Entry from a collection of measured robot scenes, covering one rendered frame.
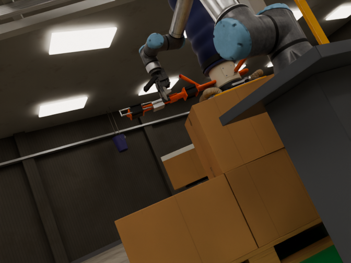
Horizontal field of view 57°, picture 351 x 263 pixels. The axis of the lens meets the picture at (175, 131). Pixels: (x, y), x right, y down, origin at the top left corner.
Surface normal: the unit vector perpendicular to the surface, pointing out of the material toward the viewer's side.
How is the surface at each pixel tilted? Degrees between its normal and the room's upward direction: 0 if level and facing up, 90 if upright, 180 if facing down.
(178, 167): 90
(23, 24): 90
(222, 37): 92
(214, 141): 90
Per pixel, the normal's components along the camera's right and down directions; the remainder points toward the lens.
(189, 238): 0.11, -0.25
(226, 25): -0.83, 0.31
